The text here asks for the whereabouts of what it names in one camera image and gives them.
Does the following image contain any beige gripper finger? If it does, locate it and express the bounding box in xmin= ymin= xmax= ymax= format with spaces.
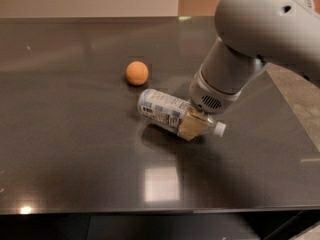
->
xmin=177 ymin=107 xmax=209 ymax=141

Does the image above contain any clear bottle with blue label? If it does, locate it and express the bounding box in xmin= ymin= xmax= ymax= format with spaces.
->
xmin=137 ymin=89 xmax=226 ymax=137

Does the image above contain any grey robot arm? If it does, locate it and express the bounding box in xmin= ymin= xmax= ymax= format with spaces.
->
xmin=178 ymin=0 xmax=320 ymax=141

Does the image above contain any orange fruit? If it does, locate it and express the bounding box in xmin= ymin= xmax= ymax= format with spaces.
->
xmin=126 ymin=61 xmax=149 ymax=86

